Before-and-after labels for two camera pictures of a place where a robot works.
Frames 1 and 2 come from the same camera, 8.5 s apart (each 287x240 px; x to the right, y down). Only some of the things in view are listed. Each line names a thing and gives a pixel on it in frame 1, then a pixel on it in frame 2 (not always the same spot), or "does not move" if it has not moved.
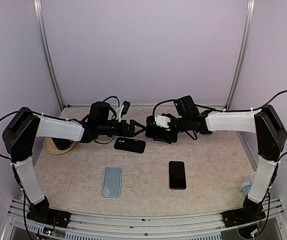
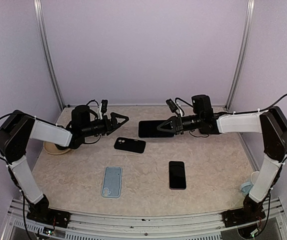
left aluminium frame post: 37,7 does not move
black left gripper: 130,132 → 109,128
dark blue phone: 154,132 does not move
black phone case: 130,144 does not move
